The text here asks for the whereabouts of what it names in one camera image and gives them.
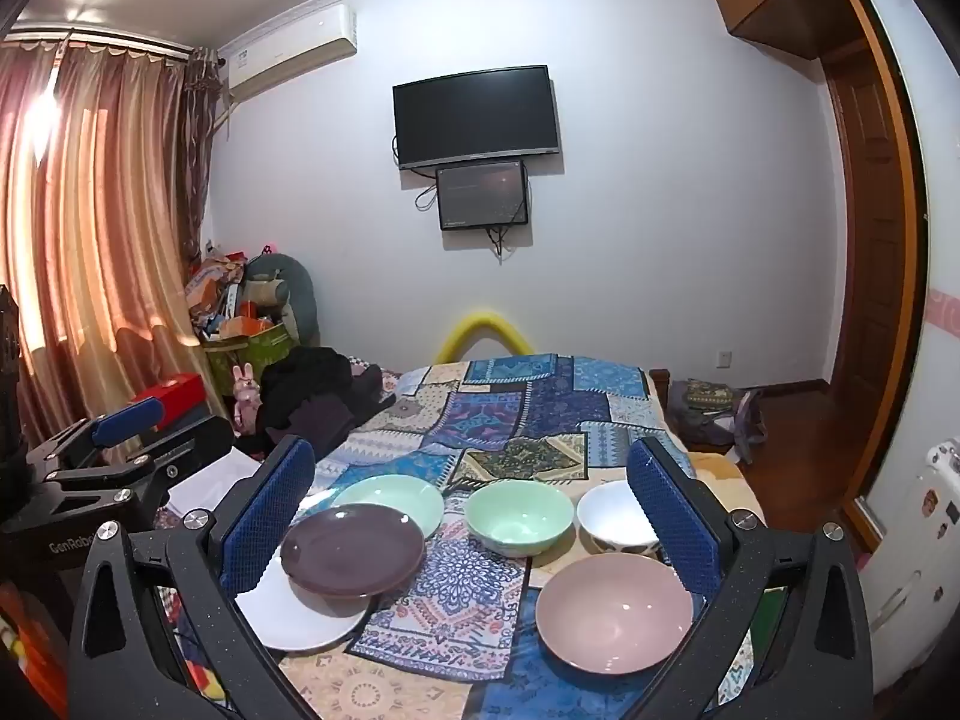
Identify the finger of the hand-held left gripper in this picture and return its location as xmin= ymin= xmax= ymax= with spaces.
xmin=127 ymin=418 xmax=236 ymax=522
xmin=26 ymin=397 xmax=166 ymax=481

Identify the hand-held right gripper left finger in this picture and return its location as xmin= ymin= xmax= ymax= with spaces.
xmin=67 ymin=436 xmax=316 ymax=720

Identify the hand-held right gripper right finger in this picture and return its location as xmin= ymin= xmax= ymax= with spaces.
xmin=627 ymin=436 xmax=875 ymax=720

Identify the pink bowl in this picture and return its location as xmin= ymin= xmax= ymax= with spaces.
xmin=535 ymin=553 xmax=695 ymax=672

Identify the green plate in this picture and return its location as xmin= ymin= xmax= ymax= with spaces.
xmin=330 ymin=474 xmax=446 ymax=541

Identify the white sheet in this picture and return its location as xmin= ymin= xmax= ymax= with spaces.
xmin=169 ymin=446 xmax=263 ymax=520

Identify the red box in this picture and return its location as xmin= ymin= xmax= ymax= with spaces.
xmin=129 ymin=373 xmax=208 ymax=428

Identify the white bowl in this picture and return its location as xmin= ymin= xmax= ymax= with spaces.
xmin=576 ymin=480 xmax=662 ymax=556

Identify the pink bunny toy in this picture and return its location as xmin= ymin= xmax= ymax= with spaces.
xmin=231 ymin=364 xmax=260 ymax=425

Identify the purple plate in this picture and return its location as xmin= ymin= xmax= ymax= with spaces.
xmin=280 ymin=505 xmax=427 ymax=601

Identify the green cardboard box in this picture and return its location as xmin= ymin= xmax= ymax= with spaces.
xmin=204 ymin=324 xmax=297 ymax=400

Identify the white plate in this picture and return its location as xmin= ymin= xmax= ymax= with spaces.
xmin=234 ymin=562 xmax=372 ymax=653

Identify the dark bag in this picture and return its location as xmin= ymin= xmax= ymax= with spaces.
xmin=667 ymin=379 xmax=766 ymax=462

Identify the dark clothes pile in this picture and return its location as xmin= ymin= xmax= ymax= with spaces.
xmin=259 ymin=346 xmax=387 ymax=458

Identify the green bowl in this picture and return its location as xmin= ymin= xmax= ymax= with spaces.
xmin=463 ymin=480 xmax=576 ymax=560

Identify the pile of boxes and bags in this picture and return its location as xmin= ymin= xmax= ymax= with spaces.
xmin=186 ymin=240 xmax=250 ymax=340

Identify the pink sheer curtain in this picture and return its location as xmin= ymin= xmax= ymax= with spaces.
xmin=0 ymin=30 xmax=218 ymax=451

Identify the patchwork printed blanket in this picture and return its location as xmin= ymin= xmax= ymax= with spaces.
xmin=157 ymin=351 xmax=758 ymax=720

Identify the white appliance with stickers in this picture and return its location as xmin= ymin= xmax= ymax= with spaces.
xmin=857 ymin=435 xmax=960 ymax=695

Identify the yellow foam tube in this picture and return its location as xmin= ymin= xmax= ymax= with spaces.
xmin=437 ymin=309 xmax=535 ymax=365

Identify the brown patterned curtain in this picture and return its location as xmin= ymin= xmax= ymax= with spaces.
xmin=184 ymin=47 xmax=227 ymax=241

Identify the brown wooden door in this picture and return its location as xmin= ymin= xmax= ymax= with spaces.
xmin=821 ymin=37 xmax=920 ymax=548

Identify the small black monitor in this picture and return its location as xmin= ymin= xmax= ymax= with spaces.
xmin=436 ymin=160 xmax=530 ymax=230

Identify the white air conditioner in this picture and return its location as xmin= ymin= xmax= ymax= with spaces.
xmin=225 ymin=4 xmax=359 ymax=100

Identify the white wardrobe with pink stickers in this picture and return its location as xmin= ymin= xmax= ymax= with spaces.
xmin=847 ymin=0 xmax=960 ymax=466

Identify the black monitor cable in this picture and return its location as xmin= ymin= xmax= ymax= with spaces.
xmin=486 ymin=223 xmax=526 ymax=262

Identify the black wall television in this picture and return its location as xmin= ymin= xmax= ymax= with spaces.
xmin=392 ymin=64 xmax=562 ymax=171

